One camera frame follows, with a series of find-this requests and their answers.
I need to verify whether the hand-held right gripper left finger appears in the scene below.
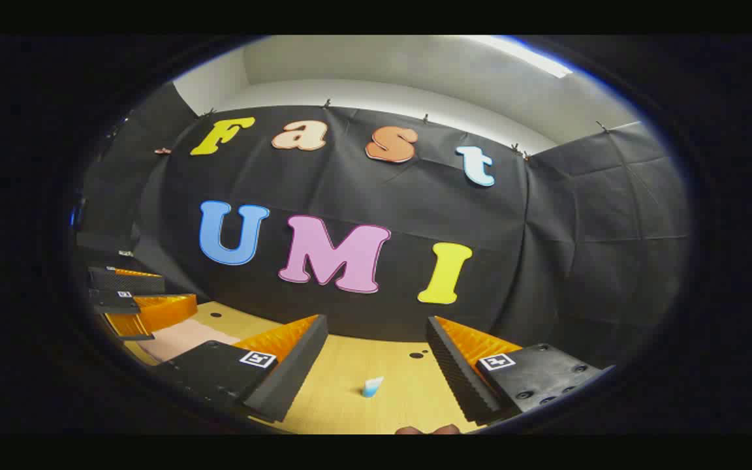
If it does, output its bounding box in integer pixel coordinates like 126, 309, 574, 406
151, 314, 329, 424

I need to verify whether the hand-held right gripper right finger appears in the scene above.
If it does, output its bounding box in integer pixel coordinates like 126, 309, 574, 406
426, 316, 615, 425

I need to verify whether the pink suitcase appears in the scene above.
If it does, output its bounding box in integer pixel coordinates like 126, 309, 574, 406
138, 319, 241, 364

